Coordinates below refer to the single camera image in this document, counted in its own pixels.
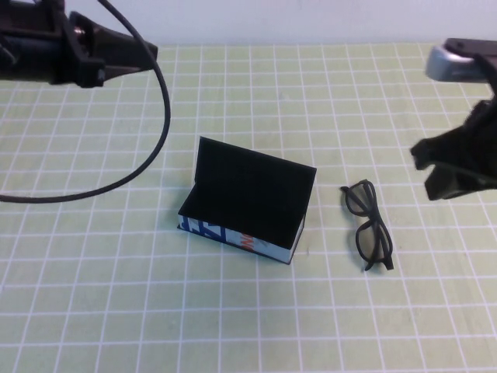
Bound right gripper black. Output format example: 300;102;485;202
410;98;497;202

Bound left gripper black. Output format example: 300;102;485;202
0;10;159;89

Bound black frame glasses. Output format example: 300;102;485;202
340;179;396;273

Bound black printed glasses case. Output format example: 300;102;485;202
177;135;318;267

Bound green white checked tablecloth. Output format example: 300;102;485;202
0;42;497;373

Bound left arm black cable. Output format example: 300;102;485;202
0;0;172;204

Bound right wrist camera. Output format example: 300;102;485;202
424;37;497;83

